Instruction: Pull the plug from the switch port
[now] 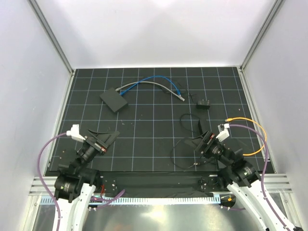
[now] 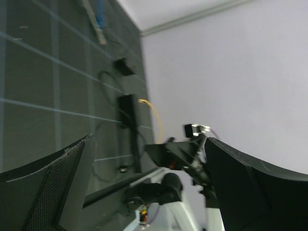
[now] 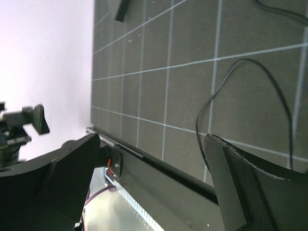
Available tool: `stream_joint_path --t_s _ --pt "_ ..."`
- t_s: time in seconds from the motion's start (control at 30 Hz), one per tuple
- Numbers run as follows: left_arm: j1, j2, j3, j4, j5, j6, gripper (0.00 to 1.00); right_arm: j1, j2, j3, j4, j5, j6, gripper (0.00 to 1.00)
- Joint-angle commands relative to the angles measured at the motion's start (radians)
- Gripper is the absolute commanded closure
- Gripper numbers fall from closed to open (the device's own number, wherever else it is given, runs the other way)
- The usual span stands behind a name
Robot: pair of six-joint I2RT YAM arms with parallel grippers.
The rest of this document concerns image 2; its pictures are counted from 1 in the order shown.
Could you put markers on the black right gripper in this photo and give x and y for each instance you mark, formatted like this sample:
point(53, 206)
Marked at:
point(182, 155)

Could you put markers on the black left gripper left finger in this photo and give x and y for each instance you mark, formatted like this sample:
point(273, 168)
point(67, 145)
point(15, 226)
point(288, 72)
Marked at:
point(47, 194)

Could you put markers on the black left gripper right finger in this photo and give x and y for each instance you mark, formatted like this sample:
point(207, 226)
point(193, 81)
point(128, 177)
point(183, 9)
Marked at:
point(254, 195)

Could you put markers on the black network switch box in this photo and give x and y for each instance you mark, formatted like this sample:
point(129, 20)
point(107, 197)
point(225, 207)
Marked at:
point(129, 116)

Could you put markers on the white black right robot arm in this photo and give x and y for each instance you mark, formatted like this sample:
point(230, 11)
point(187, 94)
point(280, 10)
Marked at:
point(169, 192)

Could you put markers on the black power adapter plug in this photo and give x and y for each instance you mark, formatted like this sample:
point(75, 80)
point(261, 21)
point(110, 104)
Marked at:
point(121, 66)

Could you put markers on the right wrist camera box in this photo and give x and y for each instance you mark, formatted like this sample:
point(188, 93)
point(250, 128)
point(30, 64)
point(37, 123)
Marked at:
point(194, 130)

